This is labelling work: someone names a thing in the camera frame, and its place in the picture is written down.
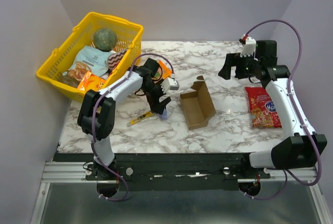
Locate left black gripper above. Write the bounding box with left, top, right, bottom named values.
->
left=142, top=79, right=171, bottom=115

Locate small purple packaged item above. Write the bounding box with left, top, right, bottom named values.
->
left=159, top=108, right=170, bottom=120

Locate yellow utility knife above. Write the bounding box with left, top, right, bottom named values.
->
left=127, top=111, right=155, bottom=127

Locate brown cardboard express box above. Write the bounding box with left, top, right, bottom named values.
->
left=180, top=76, right=216, bottom=130

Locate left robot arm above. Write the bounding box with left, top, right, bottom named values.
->
left=78, top=58, right=179, bottom=180

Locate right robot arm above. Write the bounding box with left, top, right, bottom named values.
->
left=218, top=36, right=327, bottom=178

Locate orange mango candy bag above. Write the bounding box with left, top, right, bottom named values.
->
left=153, top=60, right=172, bottom=82

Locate red candy bag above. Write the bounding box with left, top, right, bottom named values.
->
left=245, top=87, right=281, bottom=128

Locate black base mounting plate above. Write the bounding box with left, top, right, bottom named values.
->
left=54, top=153, right=270, bottom=194

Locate striped wavy pouch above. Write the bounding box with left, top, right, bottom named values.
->
left=107, top=48, right=128, bottom=71

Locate orange cheese snack pack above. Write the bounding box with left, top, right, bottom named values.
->
left=78, top=71, right=106, bottom=92

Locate yellow plastic basket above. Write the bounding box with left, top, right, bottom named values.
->
left=36, top=12, right=144, bottom=102

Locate light blue snack bag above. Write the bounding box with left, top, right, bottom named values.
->
left=62, top=46, right=115, bottom=81

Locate green round melon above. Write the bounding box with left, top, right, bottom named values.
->
left=93, top=28, right=118, bottom=52

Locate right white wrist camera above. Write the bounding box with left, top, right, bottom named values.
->
left=239, top=34, right=257, bottom=58

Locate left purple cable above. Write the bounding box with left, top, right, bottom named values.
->
left=91, top=53, right=175, bottom=202

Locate purple cable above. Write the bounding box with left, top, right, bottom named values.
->
left=238, top=19, right=323, bottom=200
left=91, top=53, right=175, bottom=202

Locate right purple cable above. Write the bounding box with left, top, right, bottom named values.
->
left=238, top=19, right=323, bottom=200

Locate aluminium rail frame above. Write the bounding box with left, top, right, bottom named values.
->
left=31, top=162, right=331, bottom=223

